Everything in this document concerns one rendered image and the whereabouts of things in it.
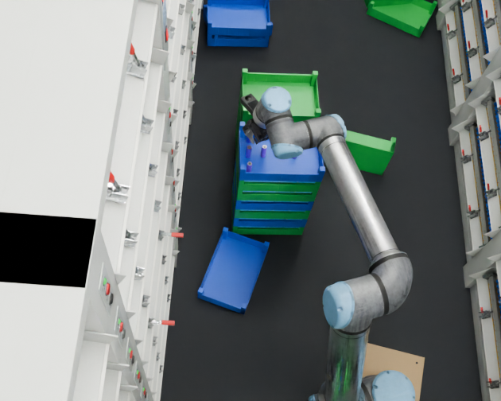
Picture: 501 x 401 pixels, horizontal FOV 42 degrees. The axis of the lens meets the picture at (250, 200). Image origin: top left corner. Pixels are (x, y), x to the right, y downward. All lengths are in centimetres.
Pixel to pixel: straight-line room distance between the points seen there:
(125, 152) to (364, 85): 221
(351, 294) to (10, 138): 106
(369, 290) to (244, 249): 109
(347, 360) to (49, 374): 124
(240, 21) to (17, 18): 233
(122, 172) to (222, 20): 220
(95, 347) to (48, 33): 48
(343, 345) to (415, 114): 164
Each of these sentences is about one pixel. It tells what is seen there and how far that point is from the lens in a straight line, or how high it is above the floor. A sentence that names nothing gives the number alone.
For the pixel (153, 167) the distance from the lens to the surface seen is 161.
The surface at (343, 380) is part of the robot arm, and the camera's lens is 203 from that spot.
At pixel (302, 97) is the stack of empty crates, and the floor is 40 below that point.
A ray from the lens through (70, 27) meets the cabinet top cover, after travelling 104.
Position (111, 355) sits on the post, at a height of 143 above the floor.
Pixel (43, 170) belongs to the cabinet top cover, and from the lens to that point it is 90.
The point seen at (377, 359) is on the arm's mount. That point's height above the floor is 14.
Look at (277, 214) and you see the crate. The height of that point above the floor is 20.
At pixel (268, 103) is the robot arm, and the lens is 202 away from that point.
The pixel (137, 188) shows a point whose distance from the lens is 138.
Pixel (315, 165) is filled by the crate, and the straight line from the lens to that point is 241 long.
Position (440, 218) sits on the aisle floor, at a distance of 300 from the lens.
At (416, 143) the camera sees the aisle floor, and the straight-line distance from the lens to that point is 316.
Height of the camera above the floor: 254
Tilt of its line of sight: 63 degrees down
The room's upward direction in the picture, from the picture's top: 10 degrees clockwise
